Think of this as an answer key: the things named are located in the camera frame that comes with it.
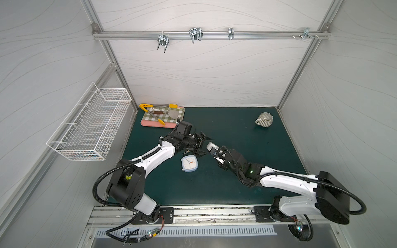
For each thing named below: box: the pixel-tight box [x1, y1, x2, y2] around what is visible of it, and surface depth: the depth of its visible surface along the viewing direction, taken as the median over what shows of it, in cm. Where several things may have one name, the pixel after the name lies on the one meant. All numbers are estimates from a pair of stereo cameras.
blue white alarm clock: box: [180, 155, 199, 173], surface depth 90 cm
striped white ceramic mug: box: [254, 112, 274, 128], surface depth 107 cm
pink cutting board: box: [140, 106, 186, 129], surface depth 113 cm
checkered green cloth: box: [142, 107, 186, 124], surface depth 117 cm
